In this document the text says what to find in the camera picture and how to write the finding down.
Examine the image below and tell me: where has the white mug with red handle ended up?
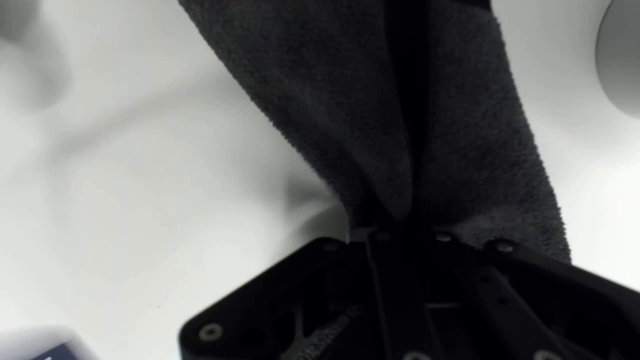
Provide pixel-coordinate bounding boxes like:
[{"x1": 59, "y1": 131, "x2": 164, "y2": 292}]
[{"x1": 594, "y1": 0, "x2": 640, "y2": 123}]

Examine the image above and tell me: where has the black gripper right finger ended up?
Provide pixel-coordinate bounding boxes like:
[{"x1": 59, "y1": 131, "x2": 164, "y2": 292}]
[{"x1": 372, "y1": 228, "x2": 640, "y2": 360}]

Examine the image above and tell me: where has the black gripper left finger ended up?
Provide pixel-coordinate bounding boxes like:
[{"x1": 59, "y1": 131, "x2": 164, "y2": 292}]
[{"x1": 177, "y1": 232, "x2": 402, "y2": 360}]

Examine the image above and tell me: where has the dark grey towel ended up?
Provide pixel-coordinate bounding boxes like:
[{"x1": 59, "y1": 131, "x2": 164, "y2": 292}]
[{"x1": 177, "y1": 0, "x2": 577, "y2": 267}]

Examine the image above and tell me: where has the blue snack packet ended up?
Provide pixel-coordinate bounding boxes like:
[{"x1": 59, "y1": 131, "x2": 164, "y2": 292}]
[{"x1": 26, "y1": 339, "x2": 97, "y2": 360}]

